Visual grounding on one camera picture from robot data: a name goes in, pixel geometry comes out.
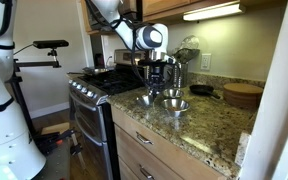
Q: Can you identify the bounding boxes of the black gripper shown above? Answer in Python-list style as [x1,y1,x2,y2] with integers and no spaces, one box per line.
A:
[147,65,166,97]

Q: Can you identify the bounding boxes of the silver bowl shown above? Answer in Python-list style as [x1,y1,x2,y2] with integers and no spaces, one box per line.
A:
[136,93,157,108]
[161,98,191,118]
[162,88,185,99]

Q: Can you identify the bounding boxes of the chickpeas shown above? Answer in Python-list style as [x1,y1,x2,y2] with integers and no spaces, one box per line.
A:
[167,105,183,113]

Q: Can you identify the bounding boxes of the perforated steel utensil holder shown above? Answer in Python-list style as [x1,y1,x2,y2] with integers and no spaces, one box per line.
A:
[170,62,189,89]

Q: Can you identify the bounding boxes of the black cast iron skillet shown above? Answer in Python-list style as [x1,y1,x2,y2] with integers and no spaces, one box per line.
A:
[189,84,221,100]

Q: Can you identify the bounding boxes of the silver frying pan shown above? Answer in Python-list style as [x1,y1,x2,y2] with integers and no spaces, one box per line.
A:
[67,67,110,76]

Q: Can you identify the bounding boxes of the stainless steel gas range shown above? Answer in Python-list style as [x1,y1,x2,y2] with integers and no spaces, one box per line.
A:
[67,49,152,180]

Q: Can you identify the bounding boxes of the white cabinet drawers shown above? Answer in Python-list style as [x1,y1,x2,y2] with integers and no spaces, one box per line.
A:
[110,104,225,180]

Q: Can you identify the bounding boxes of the round wooden board stack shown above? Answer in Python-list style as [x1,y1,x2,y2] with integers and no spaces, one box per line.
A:
[223,82,264,109]

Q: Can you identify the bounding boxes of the under-cabinet strip light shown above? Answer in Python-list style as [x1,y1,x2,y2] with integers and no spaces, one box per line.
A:
[182,1,245,22]

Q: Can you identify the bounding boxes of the tan flat board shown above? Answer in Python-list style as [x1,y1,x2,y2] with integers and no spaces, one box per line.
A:
[40,122,71,135]

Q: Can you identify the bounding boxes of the black orange bar clamp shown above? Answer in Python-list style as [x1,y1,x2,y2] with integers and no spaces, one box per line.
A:
[33,129,77,155]

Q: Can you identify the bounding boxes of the perforated robot mounting table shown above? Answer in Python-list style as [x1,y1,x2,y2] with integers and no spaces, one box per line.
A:
[32,138,72,180]

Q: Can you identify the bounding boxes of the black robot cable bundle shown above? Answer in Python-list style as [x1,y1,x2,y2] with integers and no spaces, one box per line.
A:
[83,0,178,91]

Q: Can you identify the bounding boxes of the silver drawer handle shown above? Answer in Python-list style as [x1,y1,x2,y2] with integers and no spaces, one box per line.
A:
[136,131,154,146]
[138,164,156,180]

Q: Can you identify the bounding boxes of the white wall outlet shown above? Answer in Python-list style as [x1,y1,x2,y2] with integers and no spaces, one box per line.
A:
[200,53,212,71]

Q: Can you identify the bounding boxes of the wooden wall cabinet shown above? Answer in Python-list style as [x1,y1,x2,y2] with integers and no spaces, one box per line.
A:
[80,0,288,36]

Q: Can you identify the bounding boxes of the black bar clamp silver rail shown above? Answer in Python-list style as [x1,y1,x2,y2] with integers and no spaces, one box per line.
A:
[69,133,87,171]

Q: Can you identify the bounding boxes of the black stereo camera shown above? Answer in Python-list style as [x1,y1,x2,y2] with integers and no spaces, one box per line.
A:
[33,39,70,50]

